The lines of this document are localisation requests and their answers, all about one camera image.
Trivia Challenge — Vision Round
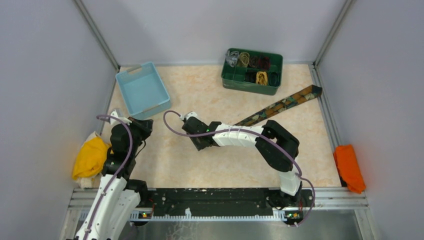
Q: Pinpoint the brown blue floral tie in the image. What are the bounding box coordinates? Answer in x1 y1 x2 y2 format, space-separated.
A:
235 84 323 127

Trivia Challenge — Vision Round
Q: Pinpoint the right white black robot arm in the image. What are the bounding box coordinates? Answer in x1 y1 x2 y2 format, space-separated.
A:
182 116 302 208

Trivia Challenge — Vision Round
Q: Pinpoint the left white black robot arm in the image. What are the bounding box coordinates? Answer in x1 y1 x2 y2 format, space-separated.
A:
73 114 154 240

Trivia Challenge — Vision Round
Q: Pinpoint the light blue plastic basket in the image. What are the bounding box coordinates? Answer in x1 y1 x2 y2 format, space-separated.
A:
115 62 172 120

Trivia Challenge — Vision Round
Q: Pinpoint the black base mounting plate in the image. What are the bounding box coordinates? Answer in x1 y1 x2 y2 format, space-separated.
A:
138 187 313 217

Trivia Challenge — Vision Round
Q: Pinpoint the white cloth under yellow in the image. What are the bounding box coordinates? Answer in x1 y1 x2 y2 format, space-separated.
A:
76 132 100 189

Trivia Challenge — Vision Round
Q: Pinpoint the grey rolled tie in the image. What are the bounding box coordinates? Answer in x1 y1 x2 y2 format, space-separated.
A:
225 50 240 68

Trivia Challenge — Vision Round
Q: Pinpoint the green compartment organizer box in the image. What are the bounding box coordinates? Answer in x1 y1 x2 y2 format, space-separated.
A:
221 48 284 96

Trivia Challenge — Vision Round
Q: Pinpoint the yellow patterned rolled tie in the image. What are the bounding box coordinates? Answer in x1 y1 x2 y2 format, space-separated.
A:
255 71 269 86

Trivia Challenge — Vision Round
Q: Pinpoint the tan rolled tie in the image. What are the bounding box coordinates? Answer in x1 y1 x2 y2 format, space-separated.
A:
237 52 250 68

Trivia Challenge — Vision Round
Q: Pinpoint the dark green rolled tie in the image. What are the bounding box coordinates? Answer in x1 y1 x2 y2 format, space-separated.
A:
268 72 280 87

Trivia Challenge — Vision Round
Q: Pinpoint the dark red rolled tie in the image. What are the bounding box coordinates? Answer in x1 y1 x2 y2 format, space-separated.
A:
248 56 270 71

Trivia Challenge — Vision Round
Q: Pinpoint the orange cloth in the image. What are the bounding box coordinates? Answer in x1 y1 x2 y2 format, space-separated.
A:
333 144 366 194

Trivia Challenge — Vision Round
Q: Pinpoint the grey slotted cable duct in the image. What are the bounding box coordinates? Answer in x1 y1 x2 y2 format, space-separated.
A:
128 210 287 222

